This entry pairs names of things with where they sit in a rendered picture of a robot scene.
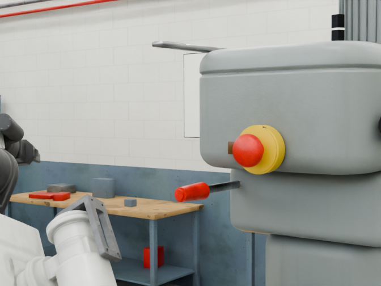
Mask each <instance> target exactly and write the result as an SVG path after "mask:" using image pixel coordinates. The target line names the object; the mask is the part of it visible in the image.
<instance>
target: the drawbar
mask: <svg viewBox="0 0 381 286"><path fill-rule="evenodd" d="M331 18H332V25H331V28H345V15H344V14H334V15H332V16H331ZM331 41H344V30H331Z"/></svg>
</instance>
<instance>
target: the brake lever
mask: <svg viewBox="0 0 381 286"><path fill-rule="evenodd" d="M237 188H240V189H241V188H242V181H241V180H235V181H230V182H224V183H218V184H211V185H207V184H206V183H204V182H199V183H195V184H190V185H187V186H183V187H179V188H177V189H176V190H175V198H176V200H177V201H179V202H185V201H194V200H203V199H206V198H207V197H208V196H209V194H212V193H216V192H222V191H228V190H233V189H237Z"/></svg>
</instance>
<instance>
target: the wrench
mask: <svg viewBox="0 0 381 286"><path fill-rule="evenodd" d="M152 47H158V48H168V49H177V50H183V51H193V52H203V53H209V52H211V51H215V50H220V49H229V48H217V47H209V46H203V45H194V44H186V43H177V42H172V41H163V40H162V41H153V42H152Z"/></svg>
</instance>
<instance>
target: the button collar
mask: <svg viewBox="0 0 381 286"><path fill-rule="evenodd" d="M243 134H252V135H255V136H256V137H257V138H258V139H259V140H260V141H261V143H262V145H263V147H264V154H263V157H262V159H261V161H260V162H259V163H258V164H257V165H256V166H254V167H244V169H246V170H247V171H248V172H250V173H253V174H265V173H270V172H272V171H274V170H276V169H277V168H278V167H279V166H280V164H281V163H282V161H283V158H284V156H285V144H284V141H283V138H282V136H281V135H280V133H279V132H278V131H277V130H276V129H274V128H273V127H271V126H268V125H253V126H250V127H248V128H246V129H245V130H244V131H242V133H241V134H240V136H241V135H243Z"/></svg>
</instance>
